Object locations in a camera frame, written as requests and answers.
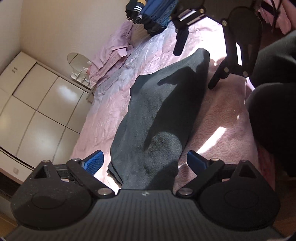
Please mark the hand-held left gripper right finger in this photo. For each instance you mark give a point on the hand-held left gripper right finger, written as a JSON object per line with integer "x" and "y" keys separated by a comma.
{"x": 196, "y": 162}

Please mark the dark grey clothing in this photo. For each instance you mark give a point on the dark grey clothing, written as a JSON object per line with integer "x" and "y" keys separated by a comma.
{"x": 272, "y": 115}

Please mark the round table mirror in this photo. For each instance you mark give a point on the round table mirror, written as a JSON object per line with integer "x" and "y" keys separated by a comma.
{"x": 77, "y": 59}

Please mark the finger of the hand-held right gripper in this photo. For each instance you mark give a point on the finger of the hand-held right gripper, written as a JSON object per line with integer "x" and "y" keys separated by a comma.
{"x": 181, "y": 39}
{"x": 217, "y": 78}

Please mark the pink patterned cloth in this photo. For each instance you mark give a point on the pink patterned cloth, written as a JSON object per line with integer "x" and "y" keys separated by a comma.
{"x": 286, "y": 14}

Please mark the white wardrobe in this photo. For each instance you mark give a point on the white wardrobe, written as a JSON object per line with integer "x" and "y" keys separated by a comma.
{"x": 46, "y": 111}

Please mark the pink crumpled shirt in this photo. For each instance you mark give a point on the pink crumpled shirt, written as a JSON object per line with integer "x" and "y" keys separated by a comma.
{"x": 111, "y": 58}

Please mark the stack of folded clothes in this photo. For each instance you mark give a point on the stack of folded clothes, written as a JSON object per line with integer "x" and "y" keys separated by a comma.
{"x": 155, "y": 14}

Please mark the white wall socket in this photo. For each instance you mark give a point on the white wall socket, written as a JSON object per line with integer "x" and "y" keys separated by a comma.
{"x": 15, "y": 171}

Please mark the dark green long-sleeve shirt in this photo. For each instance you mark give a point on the dark green long-sleeve shirt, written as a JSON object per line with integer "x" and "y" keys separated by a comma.
{"x": 157, "y": 111}

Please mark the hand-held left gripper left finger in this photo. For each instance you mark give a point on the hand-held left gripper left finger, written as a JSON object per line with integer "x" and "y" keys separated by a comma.
{"x": 93, "y": 162}

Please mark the bed with pink bedspread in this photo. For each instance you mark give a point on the bed with pink bedspread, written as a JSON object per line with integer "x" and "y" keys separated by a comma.
{"x": 208, "y": 129}

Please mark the white nightstand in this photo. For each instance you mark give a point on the white nightstand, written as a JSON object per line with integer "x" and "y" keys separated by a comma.
{"x": 91, "y": 96}

